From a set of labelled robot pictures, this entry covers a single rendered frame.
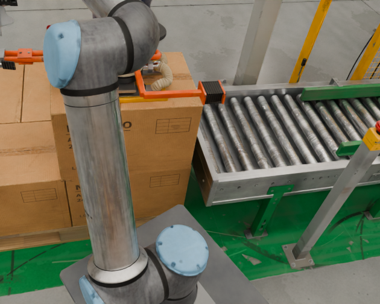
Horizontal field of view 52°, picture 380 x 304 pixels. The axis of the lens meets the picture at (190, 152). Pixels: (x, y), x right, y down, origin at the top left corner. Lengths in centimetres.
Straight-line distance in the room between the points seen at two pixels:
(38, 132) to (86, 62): 134
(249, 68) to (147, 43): 235
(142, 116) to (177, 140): 22
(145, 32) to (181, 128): 91
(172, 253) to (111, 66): 52
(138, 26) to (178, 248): 57
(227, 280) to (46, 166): 99
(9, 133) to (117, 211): 128
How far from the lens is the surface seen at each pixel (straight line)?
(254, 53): 306
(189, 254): 106
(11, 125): 212
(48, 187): 188
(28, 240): 230
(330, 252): 252
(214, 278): 136
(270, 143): 212
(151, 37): 82
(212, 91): 144
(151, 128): 163
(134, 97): 157
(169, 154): 177
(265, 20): 294
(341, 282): 245
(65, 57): 73
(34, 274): 222
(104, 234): 91
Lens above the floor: 196
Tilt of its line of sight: 46 degrees down
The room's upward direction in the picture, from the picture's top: 11 degrees clockwise
